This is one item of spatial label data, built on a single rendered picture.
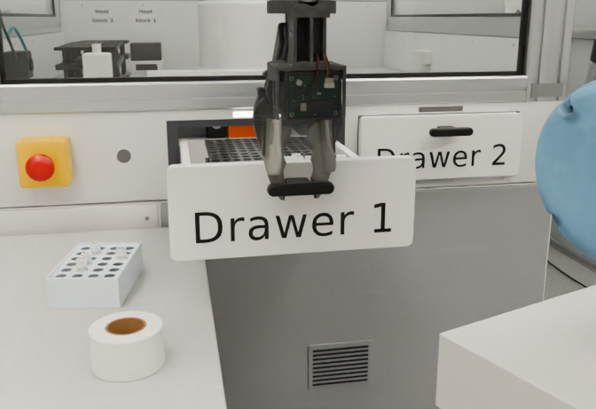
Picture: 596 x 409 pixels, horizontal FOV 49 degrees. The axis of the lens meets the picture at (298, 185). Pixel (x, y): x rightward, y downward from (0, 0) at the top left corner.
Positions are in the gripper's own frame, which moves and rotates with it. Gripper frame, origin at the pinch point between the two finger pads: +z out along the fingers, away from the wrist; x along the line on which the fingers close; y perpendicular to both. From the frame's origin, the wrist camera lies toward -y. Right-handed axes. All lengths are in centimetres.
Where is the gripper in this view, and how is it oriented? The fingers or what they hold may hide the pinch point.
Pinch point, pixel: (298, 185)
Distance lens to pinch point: 74.1
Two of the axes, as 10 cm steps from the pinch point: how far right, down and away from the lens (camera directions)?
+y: 1.9, 2.4, -9.5
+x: 9.8, -0.5, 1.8
